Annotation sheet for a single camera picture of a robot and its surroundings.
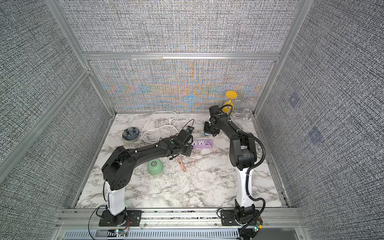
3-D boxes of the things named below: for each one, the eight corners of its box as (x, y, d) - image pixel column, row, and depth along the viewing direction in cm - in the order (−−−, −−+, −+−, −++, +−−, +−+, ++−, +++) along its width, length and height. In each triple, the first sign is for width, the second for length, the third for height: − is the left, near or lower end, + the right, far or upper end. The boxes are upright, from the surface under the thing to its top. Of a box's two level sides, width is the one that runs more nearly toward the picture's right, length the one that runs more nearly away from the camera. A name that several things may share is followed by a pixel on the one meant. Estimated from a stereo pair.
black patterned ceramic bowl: (122, 136, 107) (119, 133, 103) (135, 128, 112) (133, 124, 108) (127, 143, 103) (125, 139, 100) (141, 134, 108) (139, 130, 105)
